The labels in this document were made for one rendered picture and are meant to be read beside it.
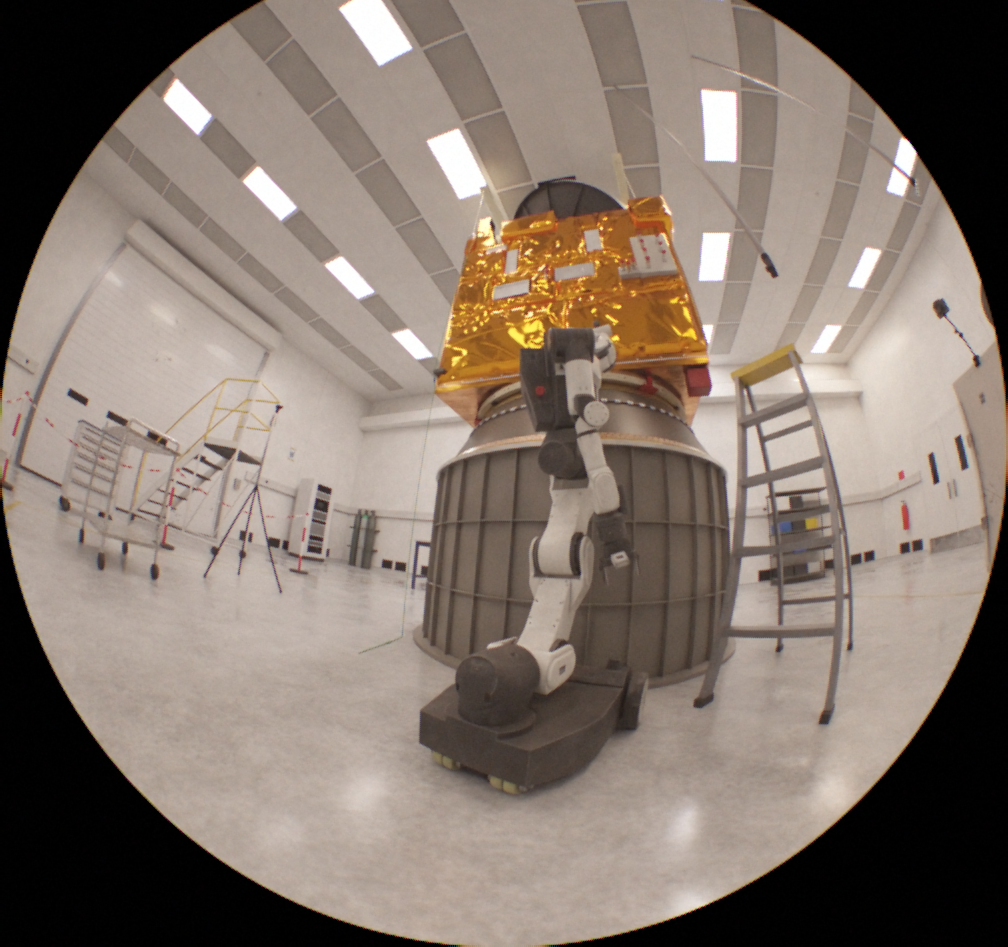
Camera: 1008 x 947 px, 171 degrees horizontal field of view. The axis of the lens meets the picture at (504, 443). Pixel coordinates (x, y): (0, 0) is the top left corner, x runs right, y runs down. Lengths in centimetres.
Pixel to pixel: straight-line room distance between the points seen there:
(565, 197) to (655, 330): 225
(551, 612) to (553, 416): 66
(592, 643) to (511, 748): 91
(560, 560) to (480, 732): 56
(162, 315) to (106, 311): 137
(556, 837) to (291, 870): 46
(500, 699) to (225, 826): 62
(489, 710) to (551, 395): 99
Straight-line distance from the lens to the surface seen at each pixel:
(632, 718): 117
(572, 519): 111
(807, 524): 790
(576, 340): 113
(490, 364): 241
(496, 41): 472
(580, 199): 401
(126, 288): 843
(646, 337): 227
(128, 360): 798
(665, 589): 169
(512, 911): 66
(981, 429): 331
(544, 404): 120
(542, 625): 102
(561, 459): 107
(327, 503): 901
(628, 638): 162
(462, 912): 65
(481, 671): 76
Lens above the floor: 56
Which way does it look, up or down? 21 degrees up
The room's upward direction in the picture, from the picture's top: 5 degrees clockwise
